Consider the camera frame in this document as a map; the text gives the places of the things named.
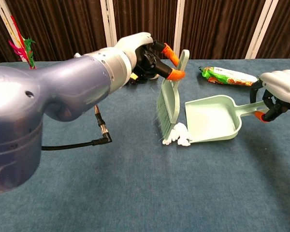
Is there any penguin plush toy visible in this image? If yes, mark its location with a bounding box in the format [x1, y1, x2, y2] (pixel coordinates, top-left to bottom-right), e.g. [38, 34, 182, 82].
[128, 72, 139, 85]

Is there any brown pleated folding screen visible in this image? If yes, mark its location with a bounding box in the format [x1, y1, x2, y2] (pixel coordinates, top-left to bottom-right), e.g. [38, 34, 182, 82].
[0, 0, 290, 67]

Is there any blue felt table mat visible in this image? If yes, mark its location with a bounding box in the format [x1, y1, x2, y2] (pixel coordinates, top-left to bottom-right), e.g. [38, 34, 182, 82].
[0, 58, 290, 232]

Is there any colourful feather shuttlecock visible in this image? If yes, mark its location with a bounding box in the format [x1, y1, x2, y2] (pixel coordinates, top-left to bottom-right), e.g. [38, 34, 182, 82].
[8, 15, 37, 70]

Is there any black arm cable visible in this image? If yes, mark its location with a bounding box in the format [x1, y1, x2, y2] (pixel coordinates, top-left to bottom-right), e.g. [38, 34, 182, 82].
[41, 105, 113, 151]

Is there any green snack bag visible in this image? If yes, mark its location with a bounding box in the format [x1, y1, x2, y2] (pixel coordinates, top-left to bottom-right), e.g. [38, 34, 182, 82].
[198, 66, 259, 87]

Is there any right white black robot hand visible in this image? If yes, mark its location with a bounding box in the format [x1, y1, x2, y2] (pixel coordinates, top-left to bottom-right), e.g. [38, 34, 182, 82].
[249, 69, 290, 123]

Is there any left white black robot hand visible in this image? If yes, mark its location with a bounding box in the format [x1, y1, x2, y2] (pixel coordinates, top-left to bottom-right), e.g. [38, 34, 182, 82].
[116, 32, 186, 84]

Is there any mint green hand broom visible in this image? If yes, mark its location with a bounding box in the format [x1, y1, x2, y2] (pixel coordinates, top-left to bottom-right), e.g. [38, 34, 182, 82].
[156, 49, 190, 142]

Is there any white paper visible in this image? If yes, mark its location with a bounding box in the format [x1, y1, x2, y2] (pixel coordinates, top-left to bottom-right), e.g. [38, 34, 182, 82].
[162, 135, 192, 147]
[170, 122, 189, 140]

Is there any mint green dustpan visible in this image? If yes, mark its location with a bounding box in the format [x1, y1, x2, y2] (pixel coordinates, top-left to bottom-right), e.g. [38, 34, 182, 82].
[185, 95, 269, 144]

